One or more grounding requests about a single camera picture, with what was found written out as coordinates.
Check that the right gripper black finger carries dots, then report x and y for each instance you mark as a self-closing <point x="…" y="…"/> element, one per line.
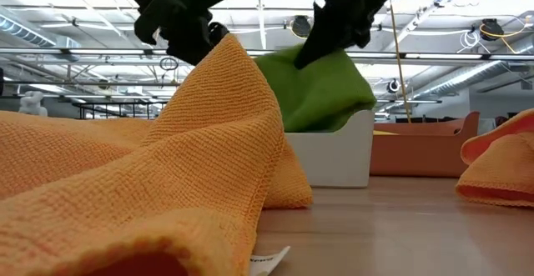
<point x="319" y="34"/>

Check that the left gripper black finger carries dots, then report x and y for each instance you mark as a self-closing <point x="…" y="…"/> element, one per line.
<point x="192" y="44"/>
<point x="147" y="21"/>

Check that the green microfiber towel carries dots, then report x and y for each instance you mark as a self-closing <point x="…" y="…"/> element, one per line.
<point x="321" y="96"/>

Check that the orange microfiber towel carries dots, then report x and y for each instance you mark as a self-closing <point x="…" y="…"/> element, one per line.
<point x="500" y="167"/>
<point x="167" y="163"/>

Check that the white plastic basket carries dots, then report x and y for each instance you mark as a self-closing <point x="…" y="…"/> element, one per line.
<point x="334" y="159"/>

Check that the white robot figure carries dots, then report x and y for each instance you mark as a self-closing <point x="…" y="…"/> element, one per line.
<point x="32" y="105"/>

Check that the orange plastic basket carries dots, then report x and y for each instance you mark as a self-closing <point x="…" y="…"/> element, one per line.
<point x="421" y="155"/>

